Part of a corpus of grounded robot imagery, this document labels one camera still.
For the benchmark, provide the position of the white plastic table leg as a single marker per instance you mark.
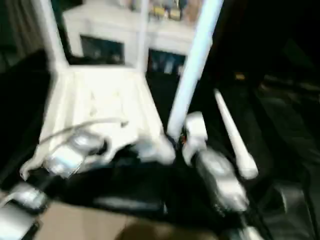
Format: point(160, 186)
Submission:
point(192, 70)
point(50, 35)
point(143, 35)
point(232, 130)

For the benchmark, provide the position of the white plastic table top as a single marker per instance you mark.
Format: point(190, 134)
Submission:
point(100, 100)

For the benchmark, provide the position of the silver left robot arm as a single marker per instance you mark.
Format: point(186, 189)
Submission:
point(60, 160)

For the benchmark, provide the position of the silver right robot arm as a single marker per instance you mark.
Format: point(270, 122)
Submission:
point(222, 180)

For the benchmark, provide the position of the small tan tag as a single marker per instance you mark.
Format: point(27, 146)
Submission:
point(240, 76)

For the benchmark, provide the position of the white glass-door cabinet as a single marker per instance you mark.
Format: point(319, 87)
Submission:
point(110, 30)

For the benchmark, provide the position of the black work mat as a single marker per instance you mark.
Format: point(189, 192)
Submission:
point(280, 130)

